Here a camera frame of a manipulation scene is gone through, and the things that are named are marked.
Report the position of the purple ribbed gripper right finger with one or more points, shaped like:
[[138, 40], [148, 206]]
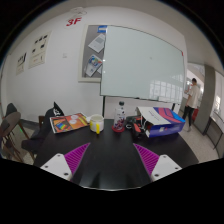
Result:
[[157, 166]]

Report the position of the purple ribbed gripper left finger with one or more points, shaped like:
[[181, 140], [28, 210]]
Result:
[[65, 166]]

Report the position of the clear plastic water bottle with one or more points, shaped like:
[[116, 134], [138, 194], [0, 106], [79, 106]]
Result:
[[119, 117]]

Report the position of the colourful magazine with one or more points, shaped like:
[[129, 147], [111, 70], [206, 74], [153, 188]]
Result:
[[62, 124]]

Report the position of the black and red gadget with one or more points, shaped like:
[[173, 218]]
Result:
[[133, 123]]

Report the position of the blue and white cardboard box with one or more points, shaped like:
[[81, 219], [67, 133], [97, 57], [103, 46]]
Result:
[[159, 121]]

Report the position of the white and yellow mug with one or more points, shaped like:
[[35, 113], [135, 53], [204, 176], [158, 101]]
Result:
[[97, 123]]

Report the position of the red round coaster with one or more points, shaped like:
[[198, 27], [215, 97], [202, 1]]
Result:
[[118, 130]]

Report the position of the red fire extinguisher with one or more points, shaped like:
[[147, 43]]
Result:
[[194, 115]]

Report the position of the grey chair with wooden legs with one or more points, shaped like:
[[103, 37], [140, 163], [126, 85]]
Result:
[[6, 149]]

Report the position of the person in white shirt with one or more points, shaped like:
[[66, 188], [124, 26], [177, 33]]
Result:
[[191, 102]]

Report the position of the round brown side table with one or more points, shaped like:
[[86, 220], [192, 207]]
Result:
[[9, 123]]

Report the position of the dark chair behind side table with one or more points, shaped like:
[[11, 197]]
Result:
[[10, 109]]

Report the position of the large whiteboard on stand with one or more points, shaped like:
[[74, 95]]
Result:
[[141, 66]]

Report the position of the grey pin notice board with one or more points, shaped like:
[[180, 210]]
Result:
[[92, 53]]

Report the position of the small white wall poster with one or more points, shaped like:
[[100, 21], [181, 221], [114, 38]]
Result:
[[21, 64]]

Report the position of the red 3F wall sign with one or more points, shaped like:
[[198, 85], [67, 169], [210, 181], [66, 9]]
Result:
[[72, 22]]

